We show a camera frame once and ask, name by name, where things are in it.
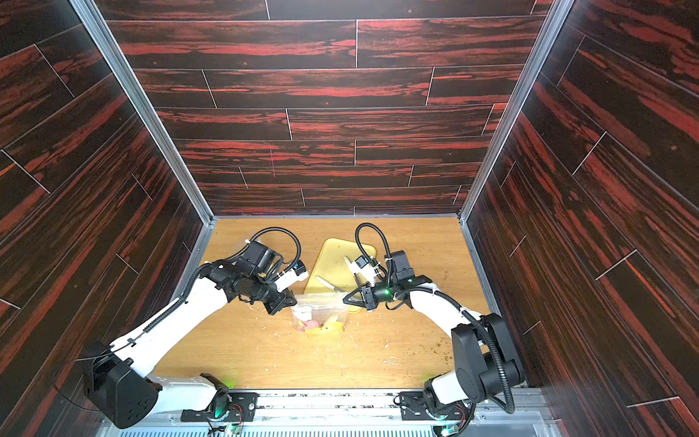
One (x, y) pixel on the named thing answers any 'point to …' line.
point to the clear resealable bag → (321, 313)
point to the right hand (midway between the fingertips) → (350, 299)
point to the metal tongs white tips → (329, 285)
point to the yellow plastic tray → (332, 268)
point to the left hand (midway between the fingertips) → (295, 300)
